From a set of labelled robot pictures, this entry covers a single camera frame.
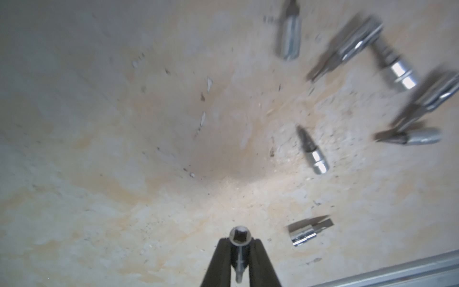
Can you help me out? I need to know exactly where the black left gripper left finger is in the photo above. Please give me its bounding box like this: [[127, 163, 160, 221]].
[[200, 238, 231, 287]]

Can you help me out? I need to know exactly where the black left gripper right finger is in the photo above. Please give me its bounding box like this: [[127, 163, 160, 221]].
[[249, 239, 282, 287]]

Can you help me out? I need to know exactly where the silver bit lower pair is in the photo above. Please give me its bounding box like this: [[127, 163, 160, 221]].
[[376, 127, 442, 145]]

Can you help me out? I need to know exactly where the aluminium front rail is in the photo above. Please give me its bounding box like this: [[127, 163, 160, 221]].
[[318, 250, 459, 287]]

